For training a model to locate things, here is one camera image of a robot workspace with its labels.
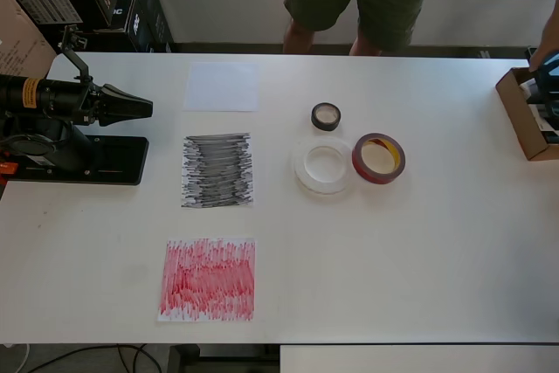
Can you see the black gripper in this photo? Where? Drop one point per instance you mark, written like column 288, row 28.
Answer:
column 65, row 102

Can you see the white tape roll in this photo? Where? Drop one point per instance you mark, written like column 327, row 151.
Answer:
column 301, row 172

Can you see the red tape roll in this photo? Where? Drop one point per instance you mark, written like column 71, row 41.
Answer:
column 362, row 170

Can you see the person's left forearm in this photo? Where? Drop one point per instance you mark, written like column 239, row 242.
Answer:
column 552, row 28

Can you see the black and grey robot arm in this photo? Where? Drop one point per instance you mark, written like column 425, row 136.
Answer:
column 57, row 146

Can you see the black tape roll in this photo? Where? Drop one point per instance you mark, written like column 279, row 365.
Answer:
column 325, row 127

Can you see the person's left hand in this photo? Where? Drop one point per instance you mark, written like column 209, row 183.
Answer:
column 541, row 56

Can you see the black carton white print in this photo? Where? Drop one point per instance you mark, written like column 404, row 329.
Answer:
column 126, row 19
column 157, row 19

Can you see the blank white paper sheet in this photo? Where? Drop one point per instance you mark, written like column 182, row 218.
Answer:
column 220, row 87

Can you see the black scribbled paper sheet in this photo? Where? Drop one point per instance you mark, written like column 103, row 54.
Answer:
column 218, row 172

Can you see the orange clamp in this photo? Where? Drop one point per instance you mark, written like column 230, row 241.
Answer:
column 6, row 168

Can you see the red scribbled paper sheet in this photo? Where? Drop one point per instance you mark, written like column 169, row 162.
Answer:
column 209, row 281

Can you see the white board panel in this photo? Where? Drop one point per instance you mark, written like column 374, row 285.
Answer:
column 415, row 360

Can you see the small open cardboard box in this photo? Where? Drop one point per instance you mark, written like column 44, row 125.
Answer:
column 515, row 111

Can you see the small white item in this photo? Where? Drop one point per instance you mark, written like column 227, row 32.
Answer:
column 525, row 90

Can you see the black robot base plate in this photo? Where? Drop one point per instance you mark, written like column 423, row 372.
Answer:
column 122, row 159

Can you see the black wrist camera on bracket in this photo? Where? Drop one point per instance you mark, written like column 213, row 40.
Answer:
column 70, row 39

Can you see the black table leg frame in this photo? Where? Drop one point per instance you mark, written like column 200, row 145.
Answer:
column 183, row 360

